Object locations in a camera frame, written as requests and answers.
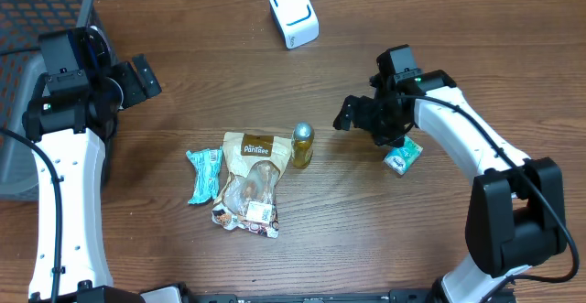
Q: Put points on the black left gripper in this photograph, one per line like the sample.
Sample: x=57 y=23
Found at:
x=135 y=91

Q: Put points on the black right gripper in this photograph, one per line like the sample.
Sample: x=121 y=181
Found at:
x=363 y=106

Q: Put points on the small green white carton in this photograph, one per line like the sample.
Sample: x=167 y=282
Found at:
x=401 y=158

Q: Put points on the silver capped yellow drink bottle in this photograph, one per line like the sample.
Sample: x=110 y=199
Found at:
x=302 y=144

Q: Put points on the teal snack wrapper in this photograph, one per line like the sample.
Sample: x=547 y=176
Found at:
x=207 y=164

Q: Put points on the brown pantree snack bag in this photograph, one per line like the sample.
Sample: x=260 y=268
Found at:
x=255 y=165

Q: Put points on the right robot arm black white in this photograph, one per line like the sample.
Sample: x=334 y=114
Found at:
x=515 y=227

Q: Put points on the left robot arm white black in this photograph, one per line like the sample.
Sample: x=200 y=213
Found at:
x=71 y=120

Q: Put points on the white barcode scanner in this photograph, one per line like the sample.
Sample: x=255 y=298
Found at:
x=296 y=21

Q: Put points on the dark grey plastic basket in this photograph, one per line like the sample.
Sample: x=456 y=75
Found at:
x=22 y=22

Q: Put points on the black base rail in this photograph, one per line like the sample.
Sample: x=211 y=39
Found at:
x=179 y=293

